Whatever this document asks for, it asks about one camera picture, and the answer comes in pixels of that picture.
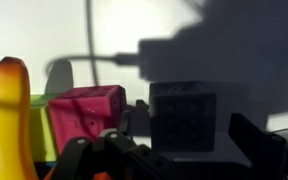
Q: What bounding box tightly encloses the green block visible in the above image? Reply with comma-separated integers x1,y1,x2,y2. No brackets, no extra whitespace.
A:
28,93,61,163

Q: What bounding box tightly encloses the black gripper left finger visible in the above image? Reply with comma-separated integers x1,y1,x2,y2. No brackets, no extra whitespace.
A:
52,99,175,180

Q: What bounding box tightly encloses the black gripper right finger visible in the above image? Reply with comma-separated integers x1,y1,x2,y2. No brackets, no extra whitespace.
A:
227,112,288,180

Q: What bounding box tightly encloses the grey block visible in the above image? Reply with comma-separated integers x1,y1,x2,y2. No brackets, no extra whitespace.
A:
149,81,219,154

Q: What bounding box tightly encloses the yellow banana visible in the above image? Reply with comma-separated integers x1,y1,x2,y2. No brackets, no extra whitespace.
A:
0,56,40,180

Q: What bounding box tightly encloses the pink block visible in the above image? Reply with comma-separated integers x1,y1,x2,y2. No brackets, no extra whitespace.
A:
47,84,129,156

